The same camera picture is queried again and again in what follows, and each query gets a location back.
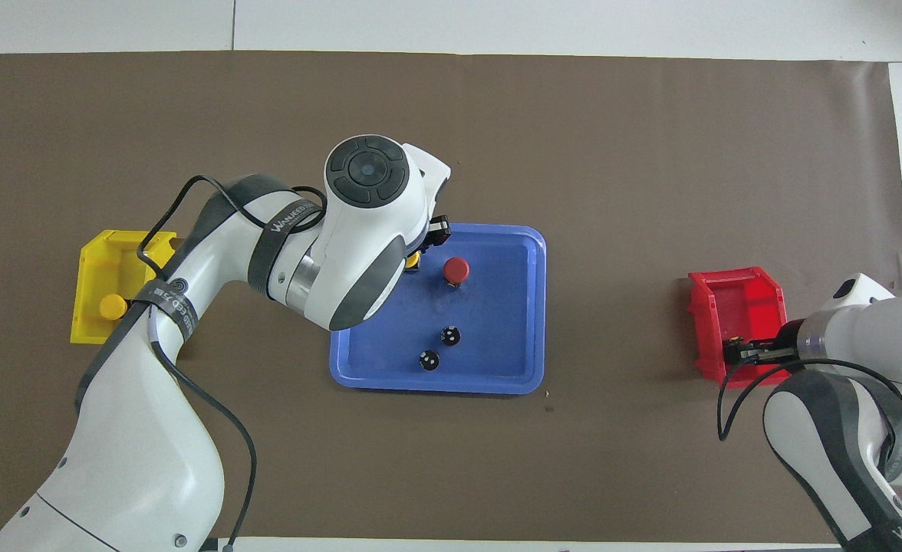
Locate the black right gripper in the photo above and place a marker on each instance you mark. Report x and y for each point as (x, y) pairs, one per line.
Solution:
(788, 343)

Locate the yellow push button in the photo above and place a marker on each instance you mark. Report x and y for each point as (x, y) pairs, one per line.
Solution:
(413, 261)
(112, 307)

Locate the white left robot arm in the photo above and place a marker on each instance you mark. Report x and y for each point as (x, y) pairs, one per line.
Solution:
(152, 460)

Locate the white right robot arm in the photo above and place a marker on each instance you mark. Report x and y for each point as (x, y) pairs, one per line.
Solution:
(865, 337)

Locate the blue plastic tray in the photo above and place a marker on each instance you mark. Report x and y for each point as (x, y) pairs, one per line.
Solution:
(497, 337)

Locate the red plastic bin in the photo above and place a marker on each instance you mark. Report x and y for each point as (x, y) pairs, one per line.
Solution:
(742, 307)

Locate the black cylindrical capacitor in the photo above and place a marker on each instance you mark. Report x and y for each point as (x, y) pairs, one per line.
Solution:
(429, 359)
(450, 335)

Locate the brown paper table mat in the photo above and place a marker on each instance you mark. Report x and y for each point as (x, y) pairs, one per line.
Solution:
(612, 130)

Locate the yellow plastic bin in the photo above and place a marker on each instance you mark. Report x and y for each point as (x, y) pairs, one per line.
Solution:
(94, 261)

